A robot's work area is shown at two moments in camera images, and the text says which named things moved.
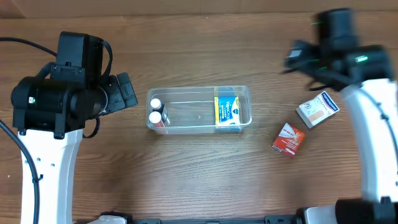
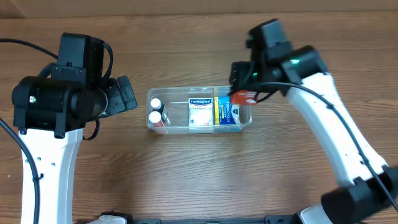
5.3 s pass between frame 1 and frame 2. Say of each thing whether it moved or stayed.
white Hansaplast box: moved
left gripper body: stayed
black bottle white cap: stayed
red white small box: moved
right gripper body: moved
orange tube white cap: stayed
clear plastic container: stayed
